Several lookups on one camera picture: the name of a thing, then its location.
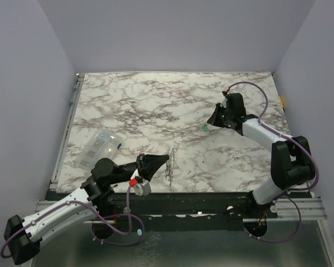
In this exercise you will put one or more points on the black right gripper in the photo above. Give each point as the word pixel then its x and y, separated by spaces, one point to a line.
pixel 220 117

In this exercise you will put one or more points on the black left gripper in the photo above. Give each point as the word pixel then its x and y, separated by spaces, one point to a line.
pixel 148 165

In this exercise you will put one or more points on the wire keyring with keys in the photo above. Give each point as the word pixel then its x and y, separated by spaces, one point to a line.
pixel 170 167

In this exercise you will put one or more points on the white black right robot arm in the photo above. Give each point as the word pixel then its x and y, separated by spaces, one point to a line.
pixel 290 162

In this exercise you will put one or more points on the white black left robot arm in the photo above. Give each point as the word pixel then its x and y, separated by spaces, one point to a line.
pixel 23 235

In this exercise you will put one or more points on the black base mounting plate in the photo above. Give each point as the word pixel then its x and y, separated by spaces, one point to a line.
pixel 115 204

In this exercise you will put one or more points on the clear plastic compartment box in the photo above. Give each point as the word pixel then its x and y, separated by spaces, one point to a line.
pixel 103 144

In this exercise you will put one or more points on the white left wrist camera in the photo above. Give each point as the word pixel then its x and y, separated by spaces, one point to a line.
pixel 141 188

